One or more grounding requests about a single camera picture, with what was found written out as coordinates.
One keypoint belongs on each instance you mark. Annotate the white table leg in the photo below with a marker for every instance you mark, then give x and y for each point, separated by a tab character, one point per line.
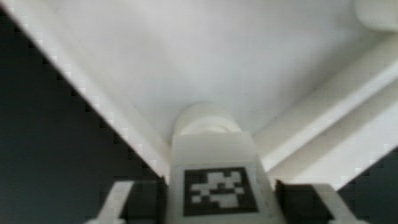
220	192

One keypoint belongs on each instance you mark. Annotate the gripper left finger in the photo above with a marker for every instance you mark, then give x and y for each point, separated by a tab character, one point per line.
110	211

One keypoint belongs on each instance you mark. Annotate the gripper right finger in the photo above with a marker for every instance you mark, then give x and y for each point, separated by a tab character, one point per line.
313	205

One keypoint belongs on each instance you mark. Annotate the white square tabletop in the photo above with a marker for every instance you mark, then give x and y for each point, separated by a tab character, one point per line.
290	60

